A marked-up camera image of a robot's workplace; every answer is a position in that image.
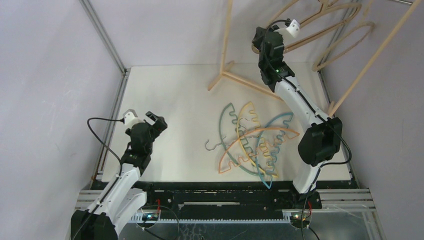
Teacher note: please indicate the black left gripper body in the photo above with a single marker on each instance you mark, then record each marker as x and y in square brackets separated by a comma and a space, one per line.
[153, 136]

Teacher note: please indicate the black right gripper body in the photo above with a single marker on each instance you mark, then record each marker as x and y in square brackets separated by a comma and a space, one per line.
[260, 36]

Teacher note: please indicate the wooden hanger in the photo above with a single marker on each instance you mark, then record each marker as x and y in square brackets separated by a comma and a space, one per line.
[346, 41]
[355, 6]
[325, 6]

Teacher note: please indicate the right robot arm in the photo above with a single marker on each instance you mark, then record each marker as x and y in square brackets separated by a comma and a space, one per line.
[321, 138]

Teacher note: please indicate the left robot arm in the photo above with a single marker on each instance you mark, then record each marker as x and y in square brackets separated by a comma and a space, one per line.
[106, 216]

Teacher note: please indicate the green plastic hanger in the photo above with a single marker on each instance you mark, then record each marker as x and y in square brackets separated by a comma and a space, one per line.
[221, 122]

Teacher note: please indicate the left circuit board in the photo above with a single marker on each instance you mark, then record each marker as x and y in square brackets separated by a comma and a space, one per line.
[150, 217]

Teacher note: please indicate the circuit board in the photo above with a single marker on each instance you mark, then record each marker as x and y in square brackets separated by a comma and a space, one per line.
[298, 218]
[150, 217]

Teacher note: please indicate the yellow plastic hanger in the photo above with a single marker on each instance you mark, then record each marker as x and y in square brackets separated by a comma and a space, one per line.
[248, 113]

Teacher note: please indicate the orange plastic hanger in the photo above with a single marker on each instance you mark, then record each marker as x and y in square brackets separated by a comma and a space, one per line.
[290, 134]

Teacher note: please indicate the blue plastic hanger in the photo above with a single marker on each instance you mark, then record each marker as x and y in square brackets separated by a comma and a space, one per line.
[271, 151]

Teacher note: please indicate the metal hanging rod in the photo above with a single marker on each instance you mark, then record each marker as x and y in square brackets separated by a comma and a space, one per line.
[404, 2]

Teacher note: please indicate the right circuit board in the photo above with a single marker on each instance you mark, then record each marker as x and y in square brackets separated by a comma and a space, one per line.
[298, 218]

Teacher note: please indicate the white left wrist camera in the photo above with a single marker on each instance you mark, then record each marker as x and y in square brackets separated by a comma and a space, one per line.
[130, 118]

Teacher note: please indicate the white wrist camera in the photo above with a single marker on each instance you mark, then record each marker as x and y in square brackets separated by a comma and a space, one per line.
[291, 29]
[130, 118]

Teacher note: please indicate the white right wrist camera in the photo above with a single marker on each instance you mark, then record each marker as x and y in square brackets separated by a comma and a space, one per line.
[291, 29]

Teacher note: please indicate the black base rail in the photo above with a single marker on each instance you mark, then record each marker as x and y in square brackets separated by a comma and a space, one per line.
[248, 200]

